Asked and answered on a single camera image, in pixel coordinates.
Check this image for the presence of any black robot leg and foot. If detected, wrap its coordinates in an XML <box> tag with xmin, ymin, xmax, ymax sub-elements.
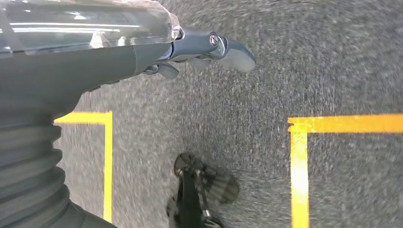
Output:
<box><xmin>166</xmin><ymin>152</ymin><xmax>240</xmax><ymax>228</ymax></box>

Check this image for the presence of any yellow floor tape square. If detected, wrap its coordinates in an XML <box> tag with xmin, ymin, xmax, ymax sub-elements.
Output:
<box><xmin>54</xmin><ymin>111</ymin><xmax>113</xmax><ymax>223</ymax></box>
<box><xmin>287</xmin><ymin>114</ymin><xmax>403</xmax><ymax>228</ymax></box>

